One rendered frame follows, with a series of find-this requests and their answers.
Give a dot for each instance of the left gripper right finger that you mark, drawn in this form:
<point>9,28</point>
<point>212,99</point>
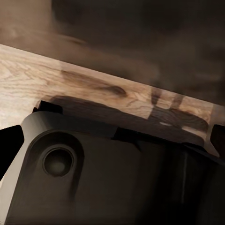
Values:
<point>217,139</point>

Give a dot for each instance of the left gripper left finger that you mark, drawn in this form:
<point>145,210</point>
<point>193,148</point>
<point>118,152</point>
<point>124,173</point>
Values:
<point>11,140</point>

